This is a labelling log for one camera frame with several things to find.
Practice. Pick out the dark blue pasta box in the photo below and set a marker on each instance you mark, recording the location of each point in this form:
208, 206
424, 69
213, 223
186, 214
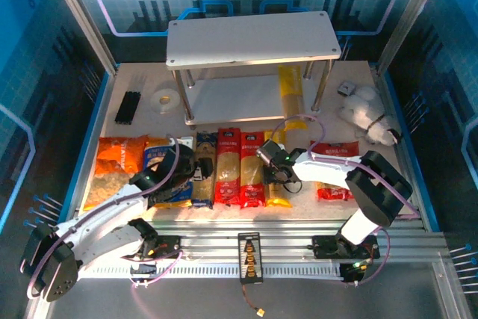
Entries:
204, 145

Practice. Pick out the yellow spaghetti bag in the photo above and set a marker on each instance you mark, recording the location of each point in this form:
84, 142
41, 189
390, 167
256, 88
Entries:
291, 87
278, 199

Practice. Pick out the white two-tier shelf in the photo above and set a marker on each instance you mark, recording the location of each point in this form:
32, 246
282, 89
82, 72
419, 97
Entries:
254, 35

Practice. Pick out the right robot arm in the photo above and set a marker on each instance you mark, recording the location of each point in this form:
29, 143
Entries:
321, 167

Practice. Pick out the blue and yellow pasta bag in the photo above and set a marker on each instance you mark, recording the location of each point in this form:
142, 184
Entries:
154, 155

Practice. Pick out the aluminium rail frame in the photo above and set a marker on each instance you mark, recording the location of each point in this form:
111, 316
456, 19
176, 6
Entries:
224, 231

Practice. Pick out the orange macaroni bag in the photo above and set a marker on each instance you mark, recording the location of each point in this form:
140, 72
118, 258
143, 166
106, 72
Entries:
115, 154

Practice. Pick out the clear tape roll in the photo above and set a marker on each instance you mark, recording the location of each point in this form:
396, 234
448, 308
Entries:
156, 102

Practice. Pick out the aluminium frame post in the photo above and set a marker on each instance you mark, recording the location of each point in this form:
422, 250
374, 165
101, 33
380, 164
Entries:
80, 16
407, 12

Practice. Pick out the wide red pasta bag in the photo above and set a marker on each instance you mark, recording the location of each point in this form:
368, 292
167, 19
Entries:
332, 147

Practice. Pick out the red spaghetti bag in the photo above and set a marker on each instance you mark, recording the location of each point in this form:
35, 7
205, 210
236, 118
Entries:
228, 162
252, 169

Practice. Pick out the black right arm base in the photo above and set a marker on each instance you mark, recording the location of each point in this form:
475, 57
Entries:
328, 248

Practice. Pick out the small grey box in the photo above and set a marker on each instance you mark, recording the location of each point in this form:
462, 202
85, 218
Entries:
346, 89

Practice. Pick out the black ribbed strip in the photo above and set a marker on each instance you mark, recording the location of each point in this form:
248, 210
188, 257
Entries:
127, 108

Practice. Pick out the black hub with yellow connectors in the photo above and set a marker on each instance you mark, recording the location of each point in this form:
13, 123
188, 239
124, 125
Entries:
250, 255

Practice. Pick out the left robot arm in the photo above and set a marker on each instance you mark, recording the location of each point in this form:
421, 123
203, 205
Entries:
104, 210

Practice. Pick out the white plush toy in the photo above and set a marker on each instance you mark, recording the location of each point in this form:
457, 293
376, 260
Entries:
364, 110

